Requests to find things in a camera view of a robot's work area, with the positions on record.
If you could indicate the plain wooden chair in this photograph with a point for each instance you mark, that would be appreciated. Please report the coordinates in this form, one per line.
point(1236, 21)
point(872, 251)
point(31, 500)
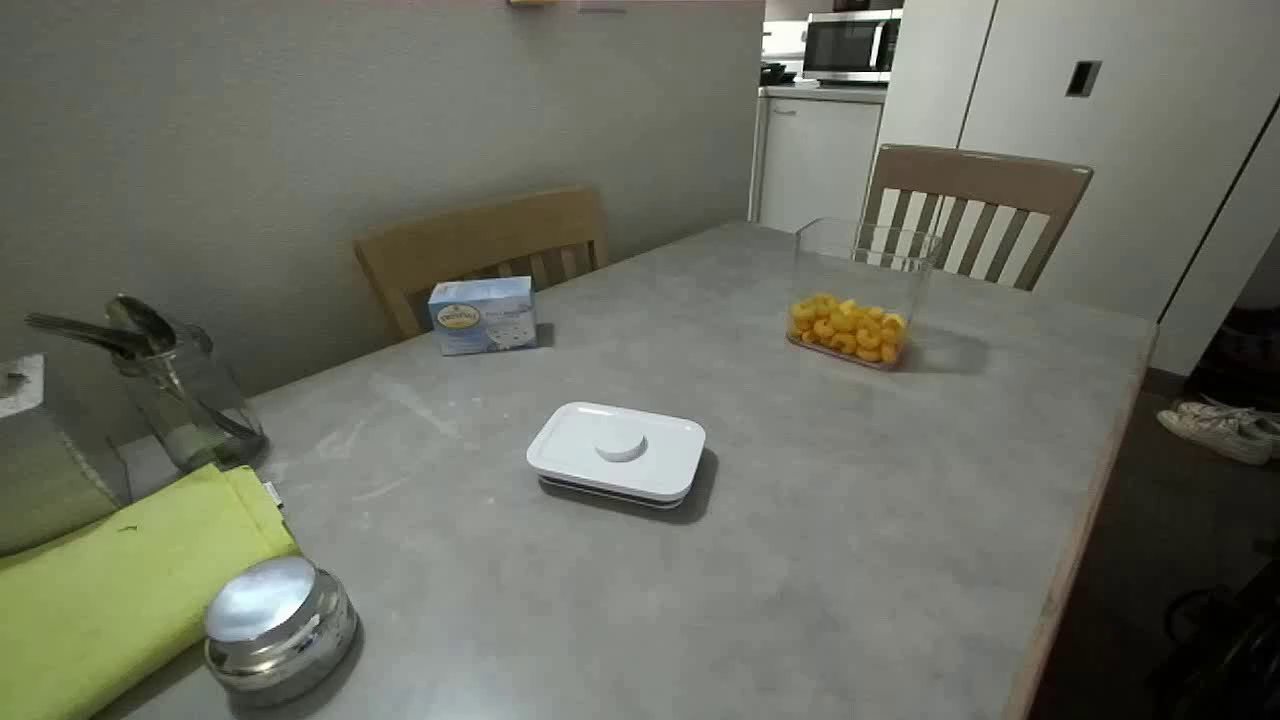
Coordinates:
point(467, 241)

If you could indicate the metal tongs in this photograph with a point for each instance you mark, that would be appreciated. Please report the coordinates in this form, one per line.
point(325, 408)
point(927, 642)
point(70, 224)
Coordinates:
point(83, 332)

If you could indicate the clear plastic bin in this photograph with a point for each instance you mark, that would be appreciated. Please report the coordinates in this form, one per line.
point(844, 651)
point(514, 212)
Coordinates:
point(54, 492)

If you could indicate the silver microwave oven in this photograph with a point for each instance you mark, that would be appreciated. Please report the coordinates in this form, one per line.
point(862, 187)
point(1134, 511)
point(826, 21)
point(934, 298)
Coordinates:
point(851, 46)

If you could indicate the white rectangular container lid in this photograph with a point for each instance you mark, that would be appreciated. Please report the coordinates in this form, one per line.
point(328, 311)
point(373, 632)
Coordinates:
point(595, 446)

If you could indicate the dark countertop appliance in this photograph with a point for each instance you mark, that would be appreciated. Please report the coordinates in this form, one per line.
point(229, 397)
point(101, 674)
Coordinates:
point(776, 71)

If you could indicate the wooden chair with white slats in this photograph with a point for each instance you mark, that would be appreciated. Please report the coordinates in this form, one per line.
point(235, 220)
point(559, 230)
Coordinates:
point(981, 183)

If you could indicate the metal spoon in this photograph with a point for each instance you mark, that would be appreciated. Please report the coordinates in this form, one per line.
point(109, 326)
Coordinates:
point(142, 322)

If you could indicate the white kitchen cabinet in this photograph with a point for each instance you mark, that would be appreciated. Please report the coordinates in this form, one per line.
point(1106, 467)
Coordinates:
point(819, 161)

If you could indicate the black wall plate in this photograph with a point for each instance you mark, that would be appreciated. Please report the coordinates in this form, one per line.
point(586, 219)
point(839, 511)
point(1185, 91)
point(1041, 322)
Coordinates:
point(1083, 77)

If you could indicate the green folded cloth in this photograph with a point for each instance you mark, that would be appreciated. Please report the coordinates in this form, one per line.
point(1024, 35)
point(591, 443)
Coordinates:
point(122, 584)

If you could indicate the orange puffed snacks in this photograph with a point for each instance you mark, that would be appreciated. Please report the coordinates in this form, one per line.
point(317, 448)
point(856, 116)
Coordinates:
point(844, 328)

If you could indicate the small blue cardboard box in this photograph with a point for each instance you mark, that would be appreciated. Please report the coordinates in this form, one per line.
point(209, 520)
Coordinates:
point(482, 316)

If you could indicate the white shoe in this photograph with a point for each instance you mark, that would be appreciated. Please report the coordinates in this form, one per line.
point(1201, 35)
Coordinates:
point(1214, 443)
point(1255, 417)

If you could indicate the clear plastic food container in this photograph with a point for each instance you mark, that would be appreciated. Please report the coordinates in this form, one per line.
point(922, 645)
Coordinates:
point(922, 272)

